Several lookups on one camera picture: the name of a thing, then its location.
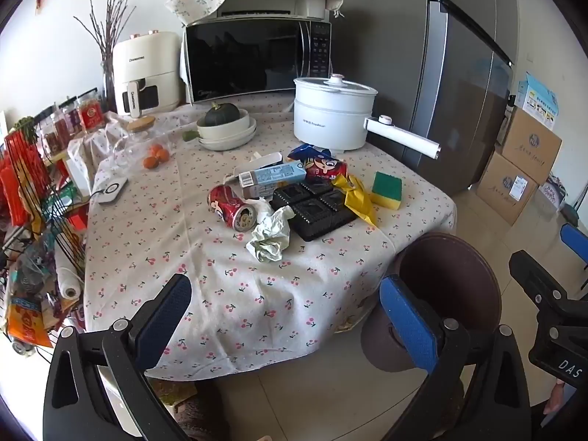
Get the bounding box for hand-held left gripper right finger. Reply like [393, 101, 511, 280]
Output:
[379, 275, 545, 441]

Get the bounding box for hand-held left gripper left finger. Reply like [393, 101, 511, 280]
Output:
[43, 273, 194, 441]

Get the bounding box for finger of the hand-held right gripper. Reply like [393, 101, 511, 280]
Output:
[509, 250, 588, 318]
[560, 223, 588, 272]

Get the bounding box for crushed red can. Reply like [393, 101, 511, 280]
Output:
[208, 184, 257, 232]

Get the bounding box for pale green paper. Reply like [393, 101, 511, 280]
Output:
[245, 206, 295, 263]

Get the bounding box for yellow plastic wrapper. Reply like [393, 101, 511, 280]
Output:
[331, 175, 378, 227]

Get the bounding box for green and yellow sponge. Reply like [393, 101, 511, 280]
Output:
[370, 171, 403, 211]

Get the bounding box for white tissue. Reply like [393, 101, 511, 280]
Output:
[252, 197, 276, 226]

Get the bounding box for black plastic tray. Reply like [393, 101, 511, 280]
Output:
[269, 179, 359, 243]

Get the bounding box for red cartoon print can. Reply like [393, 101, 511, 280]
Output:
[304, 156, 348, 182]

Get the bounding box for light blue milk carton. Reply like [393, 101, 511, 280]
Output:
[238, 161, 308, 199]

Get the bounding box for white paper box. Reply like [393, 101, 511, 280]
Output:
[239, 151, 283, 178]

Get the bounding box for blue paper package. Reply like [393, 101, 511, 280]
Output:
[288, 144, 332, 162]

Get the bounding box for person's right hand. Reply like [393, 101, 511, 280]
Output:
[543, 379, 568, 416]

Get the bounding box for white printed bag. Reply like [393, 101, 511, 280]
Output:
[539, 177, 568, 209]

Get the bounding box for floral under tablecloth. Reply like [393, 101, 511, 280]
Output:
[335, 301, 370, 334]

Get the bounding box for large cardboard box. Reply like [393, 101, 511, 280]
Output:
[501, 107, 562, 185]

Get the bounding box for white paper roll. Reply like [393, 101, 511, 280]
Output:
[54, 250, 84, 299]

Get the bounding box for small white flat device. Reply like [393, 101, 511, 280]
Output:
[96, 177, 129, 205]

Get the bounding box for orange snack packet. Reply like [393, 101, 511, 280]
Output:
[7, 296, 53, 349]

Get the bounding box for blue and white box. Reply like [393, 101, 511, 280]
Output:
[514, 72, 560, 128]

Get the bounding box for cream shallow plate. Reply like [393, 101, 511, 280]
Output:
[201, 129, 257, 151]
[200, 117, 257, 145]

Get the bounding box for glass jar with wooden lid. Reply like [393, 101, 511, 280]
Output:
[108, 116, 159, 157]

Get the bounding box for bundle of red packets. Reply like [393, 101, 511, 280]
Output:
[0, 131, 51, 228]

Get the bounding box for dark green pumpkin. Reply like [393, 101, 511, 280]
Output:
[204, 102, 240, 128]

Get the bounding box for clear jar with dark contents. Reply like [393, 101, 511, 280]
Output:
[59, 103, 80, 141]
[40, 117, 60, 154]

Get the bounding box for white electric cooking pot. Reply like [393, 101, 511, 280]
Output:
[293, 73, 441, 161]

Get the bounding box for grey refrigerator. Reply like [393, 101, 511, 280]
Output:
[330, 0, 514, 198]

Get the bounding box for clear glass vase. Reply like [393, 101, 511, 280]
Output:
[102, 57, 118, 113]

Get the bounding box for green leafy sprig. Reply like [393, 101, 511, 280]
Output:
[14, 116, 40, 143]

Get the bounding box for cream air fryer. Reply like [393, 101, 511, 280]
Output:
[112, 31, 182, 117]

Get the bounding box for black microwave oven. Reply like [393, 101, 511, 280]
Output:
[184, 18, 332, 104]

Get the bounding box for dry brown twigs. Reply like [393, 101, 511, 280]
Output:
[73, 0, 141, 62]

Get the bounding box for black wire rack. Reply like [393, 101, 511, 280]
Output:
[0, 101, 90, 361]

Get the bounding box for cream bowl with green handle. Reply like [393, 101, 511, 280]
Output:
[183, 111, 251, 143]

